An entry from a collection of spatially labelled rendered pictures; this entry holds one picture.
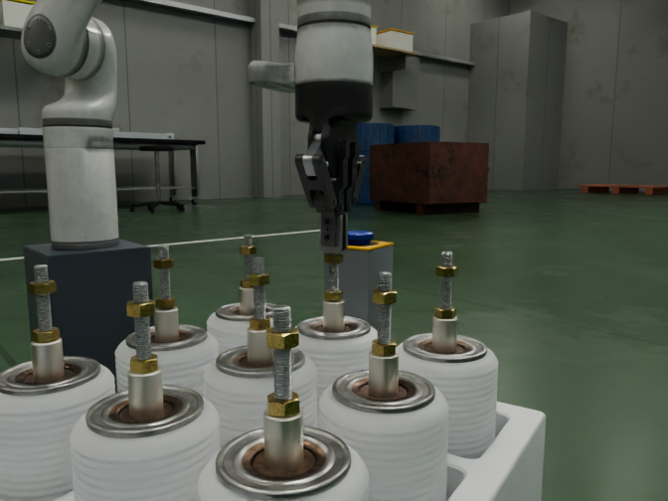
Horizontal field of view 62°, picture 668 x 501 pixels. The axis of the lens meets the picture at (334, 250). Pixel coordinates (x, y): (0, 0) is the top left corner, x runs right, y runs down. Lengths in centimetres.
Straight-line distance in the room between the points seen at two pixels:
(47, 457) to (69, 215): 45
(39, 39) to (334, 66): 46
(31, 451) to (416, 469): 27
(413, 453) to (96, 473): 20
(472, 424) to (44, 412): 34
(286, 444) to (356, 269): 42
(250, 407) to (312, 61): 30
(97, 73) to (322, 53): 45
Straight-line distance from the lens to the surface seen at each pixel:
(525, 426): 56
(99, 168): 86
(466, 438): 51
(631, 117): 1157
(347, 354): 54
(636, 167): 1148
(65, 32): 85
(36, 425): 47
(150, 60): 760
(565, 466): 90
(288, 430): 32
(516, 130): 1105
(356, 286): 72
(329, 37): 53
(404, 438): 39
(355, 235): 73
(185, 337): 57
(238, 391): 45
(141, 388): 40
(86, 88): 91
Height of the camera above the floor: 41
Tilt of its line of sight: 8 degrees down
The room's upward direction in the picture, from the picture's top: straight up
